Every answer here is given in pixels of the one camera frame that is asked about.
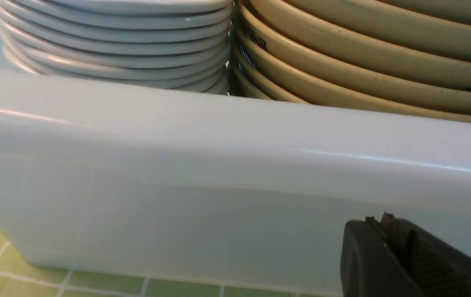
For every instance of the stack of tan bowls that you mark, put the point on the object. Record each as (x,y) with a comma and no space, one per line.
(411,57)

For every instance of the large white plastic tub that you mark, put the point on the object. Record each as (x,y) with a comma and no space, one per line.
(157,184)

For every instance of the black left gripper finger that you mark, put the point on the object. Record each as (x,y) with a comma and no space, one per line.
(395,258)

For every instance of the stack of white plates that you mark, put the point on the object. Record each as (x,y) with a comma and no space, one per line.
(170,44)

